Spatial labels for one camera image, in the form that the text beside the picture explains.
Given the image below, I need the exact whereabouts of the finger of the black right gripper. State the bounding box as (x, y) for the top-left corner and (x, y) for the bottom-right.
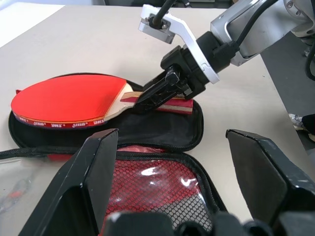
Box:
(142, 71), (172, 96)
(134, 82), (185, 114)

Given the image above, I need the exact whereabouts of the red table tennis paddle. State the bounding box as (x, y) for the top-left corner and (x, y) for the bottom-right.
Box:
(11, 75), (194, 130)

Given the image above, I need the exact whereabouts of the clear plastic film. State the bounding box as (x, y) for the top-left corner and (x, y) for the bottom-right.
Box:
(0, 157), (62, 217)

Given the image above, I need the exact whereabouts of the black and red paddle case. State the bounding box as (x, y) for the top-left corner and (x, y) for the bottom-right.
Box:
(0, 72), (228, 236)

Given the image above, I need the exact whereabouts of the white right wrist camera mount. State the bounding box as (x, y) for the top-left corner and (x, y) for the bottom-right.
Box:
(137, 4), (221, 85)

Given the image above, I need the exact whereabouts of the black and white shoe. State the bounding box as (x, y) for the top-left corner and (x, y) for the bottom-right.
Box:
(287, 113), (315, 143)

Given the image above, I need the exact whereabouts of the black cable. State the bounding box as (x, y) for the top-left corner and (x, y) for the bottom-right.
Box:
(149, 0), (174, 28)
(213, 0), (265, 59)
(304, 44), (315, 81)

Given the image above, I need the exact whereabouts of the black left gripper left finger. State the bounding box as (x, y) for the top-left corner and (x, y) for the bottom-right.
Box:
(19, 128), (120, 236)

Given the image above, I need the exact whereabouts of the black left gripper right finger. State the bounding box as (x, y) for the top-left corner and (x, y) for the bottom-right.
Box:
(225, 129), (315, 227)

